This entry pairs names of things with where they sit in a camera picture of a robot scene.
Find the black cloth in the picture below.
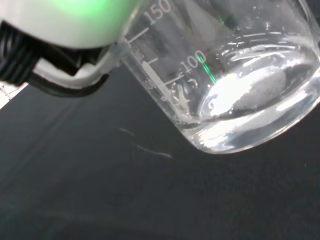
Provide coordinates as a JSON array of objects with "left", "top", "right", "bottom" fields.
[{"left": 0, "top": 59, "right": 320, "bottom": 240}]

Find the clear glass rod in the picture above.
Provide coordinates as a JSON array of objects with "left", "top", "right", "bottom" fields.
[{"left": 119, "top": 127, "right": 173, "bottom": 158}]

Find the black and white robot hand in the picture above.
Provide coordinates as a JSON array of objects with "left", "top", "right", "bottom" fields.
[{"left": 0, "top": 0, "right": 145, "bottom": 99}]

